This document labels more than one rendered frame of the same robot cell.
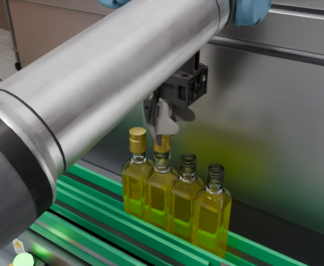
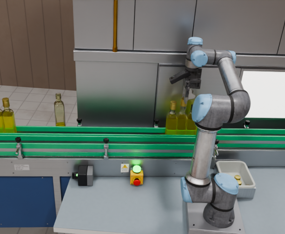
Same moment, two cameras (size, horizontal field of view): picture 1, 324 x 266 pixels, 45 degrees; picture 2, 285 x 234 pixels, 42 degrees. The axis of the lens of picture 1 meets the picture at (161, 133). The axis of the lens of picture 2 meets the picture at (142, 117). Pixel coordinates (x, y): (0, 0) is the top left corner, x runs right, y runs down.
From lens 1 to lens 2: 158 cm
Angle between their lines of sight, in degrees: 33
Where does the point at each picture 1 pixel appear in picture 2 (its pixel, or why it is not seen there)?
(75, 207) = (146, 141)
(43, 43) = (96, 78)
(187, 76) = (198, 79)
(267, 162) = not seen: hidden behind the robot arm
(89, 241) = (168, 146)
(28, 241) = (133, 161)
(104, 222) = (162, 141)
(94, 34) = (235, 76)
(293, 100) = (216, 79)
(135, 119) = (148, 101)
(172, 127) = (193, 96)
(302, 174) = not seen: hidden behind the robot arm
